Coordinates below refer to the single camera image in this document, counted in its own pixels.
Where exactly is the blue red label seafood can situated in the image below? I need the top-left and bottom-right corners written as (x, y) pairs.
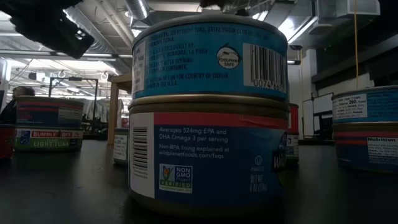
top-left (15, 95), bottom-right (85, 131)
top-left (331, 121), bottom-right (398, 174)
top-left (127, 95), bottom-right (290, 215)

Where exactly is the white lid seafood can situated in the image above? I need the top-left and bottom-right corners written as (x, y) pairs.
top-left (113, 127), bottom-right (131, 166)

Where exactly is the teal label tuna can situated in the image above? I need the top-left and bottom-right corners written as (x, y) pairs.
top-left (132, 14), bottom-right (289, 100)
top-left (331, 85), bottom-right (398, 124)

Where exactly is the wooden slatted shelf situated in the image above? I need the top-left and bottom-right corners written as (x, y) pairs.
top-left (107, 72), bottom-right (134, 146)

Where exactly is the person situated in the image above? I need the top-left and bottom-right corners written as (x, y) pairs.
top-left (0, 86), bottom-right (35, 126)

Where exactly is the white ventilation unit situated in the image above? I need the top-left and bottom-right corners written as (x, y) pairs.
top-left (317, 0), bottom-right (381, 35)

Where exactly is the black metal rack frame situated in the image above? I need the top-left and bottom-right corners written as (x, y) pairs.
top-left (48, 76), bottom-right (100, 125)

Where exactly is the silver ceiling duct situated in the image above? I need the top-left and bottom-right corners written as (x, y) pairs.
top-left (124, 0), bottom-right (150, 20)

